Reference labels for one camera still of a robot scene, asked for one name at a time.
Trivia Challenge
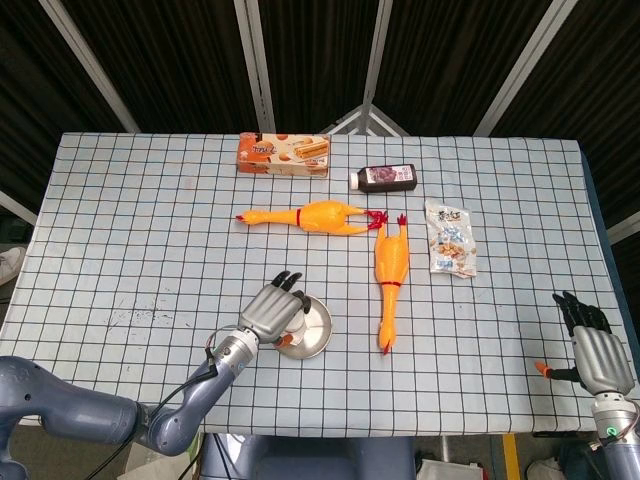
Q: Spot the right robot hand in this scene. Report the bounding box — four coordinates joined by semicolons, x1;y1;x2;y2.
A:
534;290;637;396

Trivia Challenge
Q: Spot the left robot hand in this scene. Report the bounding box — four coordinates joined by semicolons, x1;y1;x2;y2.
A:
238;269;312;349

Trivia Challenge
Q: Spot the round steel plate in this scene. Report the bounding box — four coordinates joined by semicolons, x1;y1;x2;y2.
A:
277;294;334;360

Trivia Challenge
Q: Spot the yellow rubber chicken toy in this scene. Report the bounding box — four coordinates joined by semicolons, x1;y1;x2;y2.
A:
374;212;412;356
234;198;390;238

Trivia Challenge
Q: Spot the blue-grey robot torso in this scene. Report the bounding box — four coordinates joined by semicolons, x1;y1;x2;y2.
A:
199;433;419;480

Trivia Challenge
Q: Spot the orange biscuit box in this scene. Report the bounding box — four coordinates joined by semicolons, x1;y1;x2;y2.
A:
236;131;331;180

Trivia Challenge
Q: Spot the checked grid tablecloth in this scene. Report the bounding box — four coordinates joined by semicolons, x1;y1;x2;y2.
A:
0;131;640;435

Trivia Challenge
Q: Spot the dark juice bottle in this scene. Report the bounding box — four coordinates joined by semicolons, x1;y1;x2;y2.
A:
348;165;419;195

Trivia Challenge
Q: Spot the white snack bag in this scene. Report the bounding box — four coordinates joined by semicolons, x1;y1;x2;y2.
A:
423;198;478;280

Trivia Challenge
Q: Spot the white shoe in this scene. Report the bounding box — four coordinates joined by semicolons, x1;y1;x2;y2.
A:
0;247;24;286

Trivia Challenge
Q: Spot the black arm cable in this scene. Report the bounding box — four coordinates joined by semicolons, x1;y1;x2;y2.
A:
94;327;225;480

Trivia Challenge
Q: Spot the white metal frame brace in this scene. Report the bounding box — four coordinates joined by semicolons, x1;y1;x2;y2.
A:
327;103;412;136

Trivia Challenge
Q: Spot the white metal frame post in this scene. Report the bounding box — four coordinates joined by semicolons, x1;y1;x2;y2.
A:
38;0;142;134
472;0;579;137
233;0;276;132
360;0;395;109

